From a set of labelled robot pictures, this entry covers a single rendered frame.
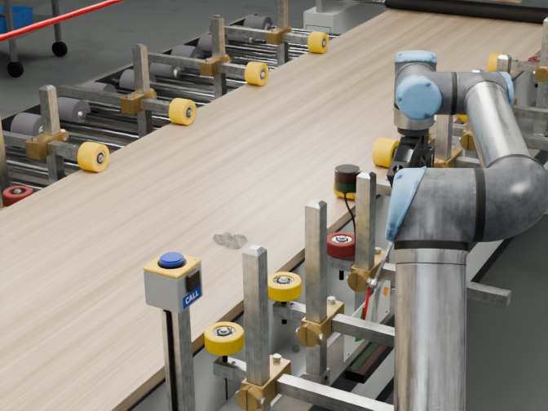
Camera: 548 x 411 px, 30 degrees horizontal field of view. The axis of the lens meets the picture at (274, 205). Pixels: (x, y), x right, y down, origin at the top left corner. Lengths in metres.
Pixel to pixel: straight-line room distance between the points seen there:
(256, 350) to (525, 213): 0.63
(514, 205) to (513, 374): 2.11
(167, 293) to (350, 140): 1.55
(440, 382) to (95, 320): 0.86
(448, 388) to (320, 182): 1.31
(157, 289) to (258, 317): 0.34
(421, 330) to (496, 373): 2.10
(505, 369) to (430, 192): 2.16
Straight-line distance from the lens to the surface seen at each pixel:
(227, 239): 2.46
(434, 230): 1.57
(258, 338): 1.97
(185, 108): 3.24
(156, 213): 2.64
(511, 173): 1.63
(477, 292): 2.36
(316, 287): 2.16
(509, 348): 3.82
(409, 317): 1.58
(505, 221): 1.60
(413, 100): 2.12
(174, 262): 1.65
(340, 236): 2.46
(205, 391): 2.29
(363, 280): 2.38
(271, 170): 2.88
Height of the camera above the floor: 1.97
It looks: 24 degrees down
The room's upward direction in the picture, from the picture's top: 1 degrees counter-clockwise
